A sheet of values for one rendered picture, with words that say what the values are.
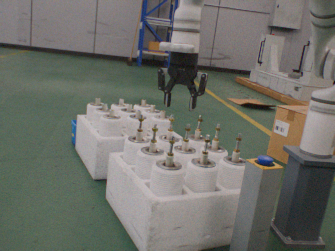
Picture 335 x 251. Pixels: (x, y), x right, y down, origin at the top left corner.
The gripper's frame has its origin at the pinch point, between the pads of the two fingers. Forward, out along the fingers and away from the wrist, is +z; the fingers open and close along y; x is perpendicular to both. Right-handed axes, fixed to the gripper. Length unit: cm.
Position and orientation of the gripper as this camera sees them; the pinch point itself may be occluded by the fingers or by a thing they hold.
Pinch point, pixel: (179, 103)
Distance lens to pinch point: 96.9
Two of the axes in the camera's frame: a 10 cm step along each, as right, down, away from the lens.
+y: -9.2, -1.7, 3.4
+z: -0.8, 9.6, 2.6
